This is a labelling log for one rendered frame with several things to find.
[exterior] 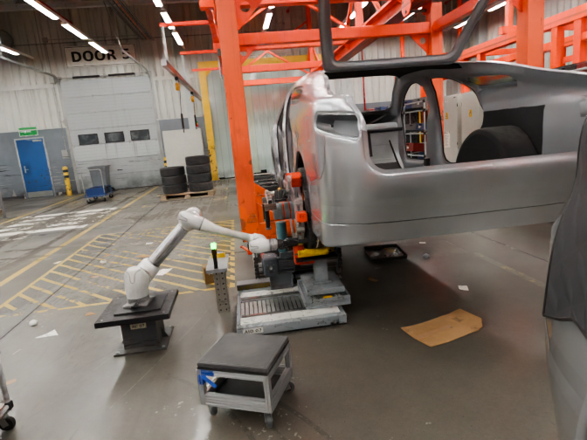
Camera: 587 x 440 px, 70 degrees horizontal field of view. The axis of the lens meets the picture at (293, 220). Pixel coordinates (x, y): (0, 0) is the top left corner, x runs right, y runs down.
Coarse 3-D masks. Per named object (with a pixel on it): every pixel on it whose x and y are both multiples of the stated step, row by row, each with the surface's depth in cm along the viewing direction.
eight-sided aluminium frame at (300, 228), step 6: (288, 180) 331; (294, 192) 312; (288, 198) 358; (294, 198) 309; (300, 198) 309; (294, 204) 308; (300, 204) 309; (294, 210) 312; (300, 210) 310; (294, 222) 360; (300, 228) 312; (294, 234) 351; (300, 234) 325
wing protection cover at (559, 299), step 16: (576, 176) 66; (576, 192) 65; (576, 208) 63; (560, 224) 67; (576, 224) 62; (560, 240) 66; (576, 240) 62; (560, 256) 66; (576, 256) 61; (560, 272) 66; (576, 272) 61; (560, 288) 66; (576, 288) 61; (544, 304) 70; (560, 304) 66; (576, 304) 61; (560, 320) 66; (576, 320) 61
